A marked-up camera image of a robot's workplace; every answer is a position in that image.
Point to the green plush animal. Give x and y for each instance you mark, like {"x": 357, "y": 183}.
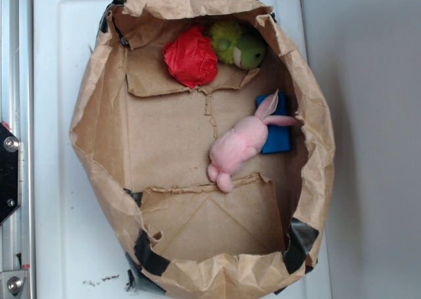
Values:
{"x": 236, "y": 44}

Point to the brown paper bag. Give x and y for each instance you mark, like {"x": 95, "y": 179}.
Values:
{"x": 144, "y": 140}

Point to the pink plush bunny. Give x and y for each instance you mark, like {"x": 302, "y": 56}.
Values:
{"x": 245, "y": 140}

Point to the blue rectangular block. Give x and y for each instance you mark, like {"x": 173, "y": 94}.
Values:
{"x": 279, "y": 139}

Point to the red crumpled paper ball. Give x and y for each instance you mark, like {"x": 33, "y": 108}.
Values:
{"x": 191, "y": 59}

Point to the aluminium frame rail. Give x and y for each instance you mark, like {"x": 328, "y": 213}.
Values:
{"x": 18, "y": 276}

